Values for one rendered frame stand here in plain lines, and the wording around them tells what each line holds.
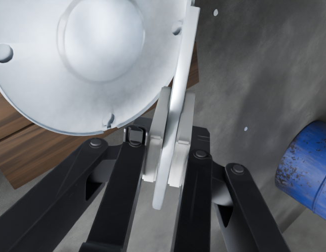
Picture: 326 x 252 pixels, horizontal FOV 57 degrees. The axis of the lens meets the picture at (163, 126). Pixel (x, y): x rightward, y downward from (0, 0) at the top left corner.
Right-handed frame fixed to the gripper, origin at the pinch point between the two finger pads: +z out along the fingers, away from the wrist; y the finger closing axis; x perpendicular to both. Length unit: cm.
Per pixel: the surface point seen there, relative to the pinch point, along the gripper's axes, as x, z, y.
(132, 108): -13.0, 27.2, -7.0
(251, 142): -74, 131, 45
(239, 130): -63, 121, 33
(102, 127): -15.3, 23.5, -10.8
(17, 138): -17.0, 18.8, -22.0
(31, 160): -21.5, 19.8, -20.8
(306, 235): -203, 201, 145
